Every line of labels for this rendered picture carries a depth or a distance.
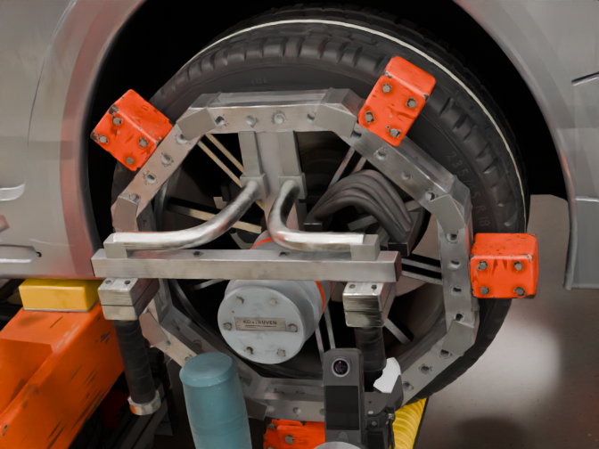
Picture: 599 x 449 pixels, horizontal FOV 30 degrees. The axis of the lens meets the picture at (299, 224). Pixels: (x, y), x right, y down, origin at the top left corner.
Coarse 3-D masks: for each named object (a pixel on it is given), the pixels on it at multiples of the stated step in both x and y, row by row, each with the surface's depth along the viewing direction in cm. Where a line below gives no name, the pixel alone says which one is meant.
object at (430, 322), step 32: (192, 160) 187; (224, 160) 174; (160, 192) 177; (192, 192) 192; (160, 224) 180; (192, 224) 192; (256, 224) 177; (352, 224) 172; (416, 256) 174; (192, 288) 186; (224, 288) 195; (416, 288) 199; (320, 320) 183; (416, 320) 186; (320, 352) 185; (384, 352) 184
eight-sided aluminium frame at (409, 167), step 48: (240, 96) 160; (288, 96) 158; (336, 96) 155; (192, 144) 161; (384, 144) 153; (144, 192) 167; (432, 192) 157; (144, 336) 180; (192, 336) 183; (432, 336) 170; (288, 384) 182
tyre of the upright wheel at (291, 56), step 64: (192, 64) 168; (256, 64) 162; (320, 64) 159; (384, 64) 158; (448, 64) 170; (448, 128) 159; (512, 128) 177; (512, 192) 165; (192, 320) 187; (448, 384) 180
